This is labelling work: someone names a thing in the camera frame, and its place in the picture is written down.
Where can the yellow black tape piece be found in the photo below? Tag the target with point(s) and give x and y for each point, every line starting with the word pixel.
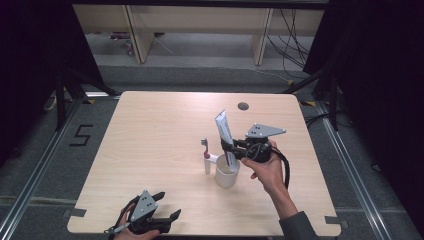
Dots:
pixel 307 103
pixel 88 100

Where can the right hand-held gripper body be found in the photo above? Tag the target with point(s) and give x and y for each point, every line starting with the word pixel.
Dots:
pixel 263 131

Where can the person's left hand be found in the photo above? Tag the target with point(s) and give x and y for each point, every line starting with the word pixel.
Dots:
pixel 123 221

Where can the white toothpaste tube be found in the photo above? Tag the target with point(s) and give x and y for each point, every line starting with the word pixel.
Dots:
pixel 225 128

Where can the small colourful clutter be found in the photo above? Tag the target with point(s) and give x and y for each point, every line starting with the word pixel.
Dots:
pixel 128 45

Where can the person's right hand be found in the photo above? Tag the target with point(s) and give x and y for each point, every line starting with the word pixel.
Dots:
pixel 268 173

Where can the light wooden desk frame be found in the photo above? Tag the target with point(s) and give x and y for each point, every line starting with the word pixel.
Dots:
pixel 200 18

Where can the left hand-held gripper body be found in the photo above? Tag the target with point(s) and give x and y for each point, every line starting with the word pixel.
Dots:
pixel 145 206

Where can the aluminium floor rail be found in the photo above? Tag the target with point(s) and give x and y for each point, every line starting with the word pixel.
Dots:
pixel 40 166
pixel 353 173

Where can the black metal stand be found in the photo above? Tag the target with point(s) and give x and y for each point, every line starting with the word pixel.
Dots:
pixel 60 100
pixel 333 100

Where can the pink toothbrush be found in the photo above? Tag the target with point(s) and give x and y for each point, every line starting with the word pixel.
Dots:
pixel 205 148

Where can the black tape strip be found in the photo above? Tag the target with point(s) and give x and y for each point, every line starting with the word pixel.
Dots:
pixel 335 220
pixel 75 212

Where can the silver plug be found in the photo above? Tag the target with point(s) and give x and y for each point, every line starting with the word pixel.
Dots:
pixel 118 228

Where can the black curtain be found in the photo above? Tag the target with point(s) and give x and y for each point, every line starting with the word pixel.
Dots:
pixel 383 83
pixel 30 66

